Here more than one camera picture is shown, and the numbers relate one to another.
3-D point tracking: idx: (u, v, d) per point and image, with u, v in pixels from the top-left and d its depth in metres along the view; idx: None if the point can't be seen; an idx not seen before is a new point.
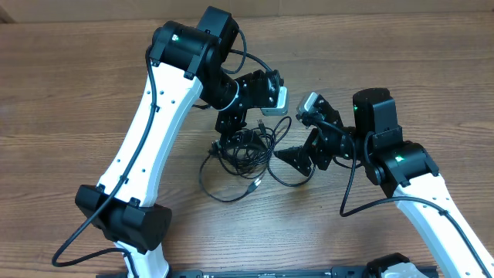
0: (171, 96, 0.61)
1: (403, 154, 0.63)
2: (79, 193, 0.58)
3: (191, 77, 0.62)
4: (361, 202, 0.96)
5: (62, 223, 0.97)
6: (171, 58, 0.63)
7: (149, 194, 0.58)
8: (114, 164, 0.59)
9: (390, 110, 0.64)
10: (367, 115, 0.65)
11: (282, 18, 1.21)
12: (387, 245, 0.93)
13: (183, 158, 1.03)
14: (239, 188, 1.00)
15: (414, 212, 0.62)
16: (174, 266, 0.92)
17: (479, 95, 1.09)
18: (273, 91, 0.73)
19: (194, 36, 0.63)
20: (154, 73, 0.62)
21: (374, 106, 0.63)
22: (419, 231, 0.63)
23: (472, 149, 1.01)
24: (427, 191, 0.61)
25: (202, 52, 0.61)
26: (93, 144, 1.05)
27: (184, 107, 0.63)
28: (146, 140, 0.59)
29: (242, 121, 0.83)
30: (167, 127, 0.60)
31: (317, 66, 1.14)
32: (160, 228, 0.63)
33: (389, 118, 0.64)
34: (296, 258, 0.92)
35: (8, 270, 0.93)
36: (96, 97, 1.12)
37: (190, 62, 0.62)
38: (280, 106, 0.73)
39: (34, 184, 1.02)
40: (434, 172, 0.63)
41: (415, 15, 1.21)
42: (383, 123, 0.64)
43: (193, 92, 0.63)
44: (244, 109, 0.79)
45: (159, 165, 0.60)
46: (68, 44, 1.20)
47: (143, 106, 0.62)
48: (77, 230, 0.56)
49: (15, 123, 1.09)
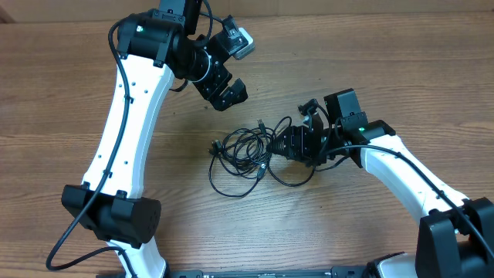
0: (144, 86, 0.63)
1: (365, 127, 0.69)
2: (65, 194, 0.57)
3: (161, 65, 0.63)
4: (361, 202, 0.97)
5: (62, 223, 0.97)
6: (139, 49, 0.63)
7: (135, 186, 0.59)
8: (96, 160, 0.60)
9: (354, 99, 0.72)
10: (335, 106, 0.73)
11: (282, 18, 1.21)
12: (387, 245, 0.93)
13: (183, 158, 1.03)
14: (236, 186, 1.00)
15: (370, 157, 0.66)
16: (174, 266, 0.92)
17: (478, 94, 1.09)
18: (235, 34, 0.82)
19: (157, 25, 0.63)
20: (125, 66, 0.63)
21: (339, 96, 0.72)
22: (379, 176, 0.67)
23: (472, 149, 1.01)
24: (382, 140, 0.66)
25: (168, 38, 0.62)
26: (93, 144, 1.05)
27: (158, 96, 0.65)
28: (123, 131, 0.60)
29: (225, 75, 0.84)
30: (143, 116, 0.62)
31: (316, 66, 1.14)
32: (152, 219, 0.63)
33: (353, 105, 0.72)
34: (296, 258, 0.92)
35: (8, 270, 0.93)
36: (96, 97, 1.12)
37: (157, 51, 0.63)
38: (250, 41, 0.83)
39: (34, 184, 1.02)
40: (391, 133, 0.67)
41: (415, 15, 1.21)
42: (347, 109, 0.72)
43: (164, 79, 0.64)
44: (220, 65, 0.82)
45: (140, 154, 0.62)
46: (68, 44, 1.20)
47: (116, 100, 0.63)
48: (69, 229, 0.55)
49: (15, 123, 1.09)
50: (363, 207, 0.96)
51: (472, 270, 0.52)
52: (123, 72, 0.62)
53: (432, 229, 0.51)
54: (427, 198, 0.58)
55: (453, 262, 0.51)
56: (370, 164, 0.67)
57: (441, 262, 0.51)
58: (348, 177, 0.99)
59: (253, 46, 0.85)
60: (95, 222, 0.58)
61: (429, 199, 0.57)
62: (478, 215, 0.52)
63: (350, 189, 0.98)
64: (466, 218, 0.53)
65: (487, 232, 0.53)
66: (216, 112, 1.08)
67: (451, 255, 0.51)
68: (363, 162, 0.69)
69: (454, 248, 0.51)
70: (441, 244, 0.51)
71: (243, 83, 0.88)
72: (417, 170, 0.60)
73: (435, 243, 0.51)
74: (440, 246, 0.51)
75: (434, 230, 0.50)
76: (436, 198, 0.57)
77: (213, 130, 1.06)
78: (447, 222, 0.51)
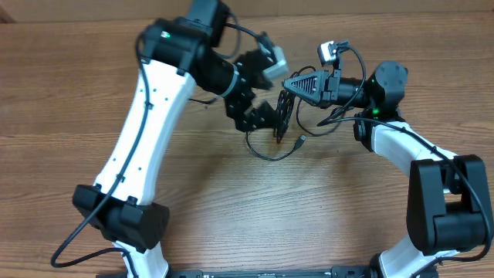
0: (164, 93, 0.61)
1: (380, 116, 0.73)
2: (76, 194, 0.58)
3: (183, 73, 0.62)
4: (362, 202, 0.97)
5: (62, 223, 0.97)
6: (164, 55, 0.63)
7: (146, 193, 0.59)
8: (109, 162, 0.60)
9: (397, 94, 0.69)
10: (377, 93, 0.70)
11: (282, 18, 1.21)
12: (387, 245, 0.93)
13: (184, 157, 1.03)
14: (238, 187, 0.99)
15: (380, 136, 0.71)
16: (174, 266, 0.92)
17: (479, 94, 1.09)
18: (268, 53, 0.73)
19: (183, 33, 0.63)
20: (147, 71, 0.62)
21: (386, 90, 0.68)
22: (387, 156, 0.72)
23: (472, 149, 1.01)
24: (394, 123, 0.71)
25: (193, 47, 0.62)
26: (93, 144, 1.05)
27: (177, 104, 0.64)
28: (140, 137, 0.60)
29: (250, 93, 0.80)
30: (160, 124, 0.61)
31: (316, 66, 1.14)
32: (159, 226, 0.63)
33: (395, 101, 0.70)
34: (296, 258, 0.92)
35: (8, 270, 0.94)
36: (96, 97, 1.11)
37: (181, 59, 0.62)
38: (282, 61, 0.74)
39: (33, 184, 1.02)
40: (400, 121, 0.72)
41: (416, 15, 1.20)
42: (387, 101, 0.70)
43: (186, 88, 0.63)
44: (247, 83, 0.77)
45: (154, 162, 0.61)
46: (68, 44, 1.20)
47: (137, 104, 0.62)
48: (76, 231, 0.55)
49: (15, 123, 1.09)
50: (363, 206, 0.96)
51: (461, 222, 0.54)
52: (145, 78, 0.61)
53: (421, 170, 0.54)
54: (419, 154, 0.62)
55: (438, 202, 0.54)
56: (377, 144, 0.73)
57: (426, 201, 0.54)
58: (348, 177, 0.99)
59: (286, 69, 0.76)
60: (103, 224, 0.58)
61: (424, 154, 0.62)
62: (465, 166, 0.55)
63: (351, 189, 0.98)
64: (455, 167, 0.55)
65: (477, 185, 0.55)
66: (216, 112, 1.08)
67: (437, 197, 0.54)
68: (373, 144, 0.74)
69: (440, 190, 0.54)
70: (428, 183, 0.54)
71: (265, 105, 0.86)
72: (414, 136, 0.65)
73: (422, 182, 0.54)
74: (427, 185, 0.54)
75: (421, 170, 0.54)
76: (430, 153, 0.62)
77: (213, 130, 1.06)
78: (436, 166, 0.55)
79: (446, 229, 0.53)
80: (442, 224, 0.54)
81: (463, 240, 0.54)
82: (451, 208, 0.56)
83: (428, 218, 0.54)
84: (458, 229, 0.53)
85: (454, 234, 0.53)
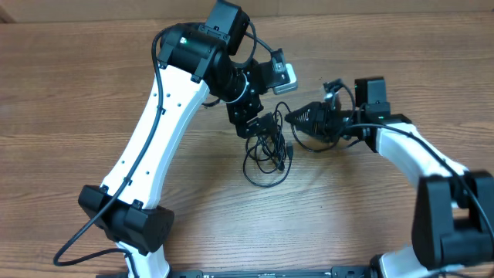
0: (177, 100, 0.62)
1: (385, 116, 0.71)
2: (83, 193, 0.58)
3: (198, 81, 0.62)
4: (361, 202, 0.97)
5: (62, 223, 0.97)
6: (180, 61, 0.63)
7: (152, 198, 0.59)
8: (119, 164, 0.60)
9: (382, 87, 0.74)
10: (364, 91, 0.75)
11: (282, 18, 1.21)
12: (387, 245, 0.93)
13: (184, 158, 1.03)
14: (239, 188, 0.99)
15: (384, 137, 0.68)
16: (174, 266, 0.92)
17: (479, 94, 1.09)
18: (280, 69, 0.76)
19: (201, 39, 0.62)
20: (162, 76, 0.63)
21: (369, 81, 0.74)
22: (391, 158, 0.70)
23: (472, 149, 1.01)
24: (399, 127, 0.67)
25: (210, 55, 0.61)
26: (93, 144, 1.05)
27: (189, 110, 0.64)
28: (150, 143, 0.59)
29: (258, 106, 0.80)
30: (172, 130, 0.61)
31: (316, 66, 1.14)
32: (163, 230, 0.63)
33: (381, 94, 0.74)
34: (296, 258, 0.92)
35: (8, 270, 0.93)
36: (96, 97, 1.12)
37: (197, 66, 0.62)
38: (293, 80, 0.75)
39: (34, 184, 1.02)
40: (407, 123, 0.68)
41: (415, 15, 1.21)
42: (373, 96, 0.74)
43: (199, 95, 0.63)
44: (255, 93, 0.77)
45: (163, 167, 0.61)
46: (68, 44, 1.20)
47: (149, 109, 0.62)
48: (80, 231, 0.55)
49: (15, 123, 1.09)
50: (363, 206, 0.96)
51: (469, 240, 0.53)
52: (160, 83, 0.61)
53: (429, 188, 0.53)
54: (428, 164, 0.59)
55: (446, 221, 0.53)
56: (383, 146, 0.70)
57: (433, 218, 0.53)
58: (348, 177, 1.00)
59: (296, 86, 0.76)
60: (107, 225, 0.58)
61: (432, 166, 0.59)
62: (476, 182, 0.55)
63: (350, 189, 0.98)
64: (465, 184, 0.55)
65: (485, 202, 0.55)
66: (216, 112, 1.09)
67: (445, 215, 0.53)
68: (377, 145, 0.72)
69: (448, 208, 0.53)
70: (436, 201, 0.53)
71: (271, 118, 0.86)
72: (420, 141, 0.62)
73: (430, 200, 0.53)
74: (434, 204, 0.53)
75: (430, 188, 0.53)
76: (439, 166, 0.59)
77: (213, 130, 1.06)
78: (444, 183, 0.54)
79: (453, 248, 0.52)
80: (448, 242, 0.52)
81: (469, 258, 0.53)
82: (458, 225, 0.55)
83: (434, 237, 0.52)
84: (465, 246, 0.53)
85: (461, 252, 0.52)
